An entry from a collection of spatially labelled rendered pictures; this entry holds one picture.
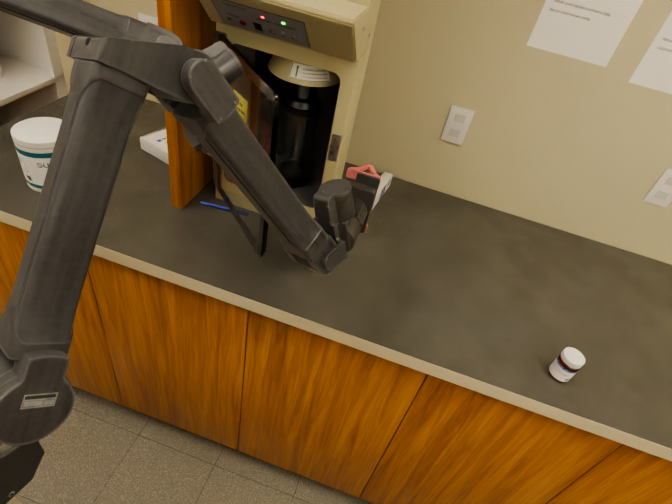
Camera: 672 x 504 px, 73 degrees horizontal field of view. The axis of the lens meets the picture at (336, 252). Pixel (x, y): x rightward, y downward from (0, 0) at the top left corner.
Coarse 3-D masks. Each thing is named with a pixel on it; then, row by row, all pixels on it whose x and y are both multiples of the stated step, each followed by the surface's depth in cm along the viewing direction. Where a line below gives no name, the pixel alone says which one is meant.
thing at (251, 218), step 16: (240, 80) 91; (256, 80) 85; (256, 96) 86; (272, 96) 80; (256, 112) 88; (272, 112) 82; (256, 128) 90; (272, 128) 84; (272, 144) 86; (272, 160) 88; (224, 176) 114; (224, 192) 117; (240, 192) 107; (240, 208) 109; (240, 224) 112; (256, 224) 102; (256, 240) 105
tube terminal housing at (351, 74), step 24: (360, 0) 87; (216, 24) 98; (264, 48) 98; (288, 48) 96; (336, 72) 96; (360, 72) 100; (336, 120) 103; (336, 168) 111; (216, 192) 126; (312, 216) 122
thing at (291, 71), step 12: (276, 60) 103; (288, 60) 101; (276, 72) 103; (288, 72) 102; (300, 72) 101; (312, 72) 101; (324, 72) 102; (300, 84) 102; (312, 84) 102; (324, 84) 103
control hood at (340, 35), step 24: (240, 0) 83; (264, 0) 81; (288, 0) 80; (312, 0) 83; (336, 0) 86; (312, 24) 83; (336, 24) 80; (360, 24) 84; (312, 48) 92; (336, 48) 88; (360, 48) 91
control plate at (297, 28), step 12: (216, 0) 86; (228, 12) 89; (240, 12) 87; (252, 12) 86; (264, 12) 84; (240, 24) 92; (252, 24) 90; (264, 24) 89; (276, 24) 87; (288, 24) 86; (300, 24) 84; (276, 36) 92; (288, 36) 90; (300, 36) 88
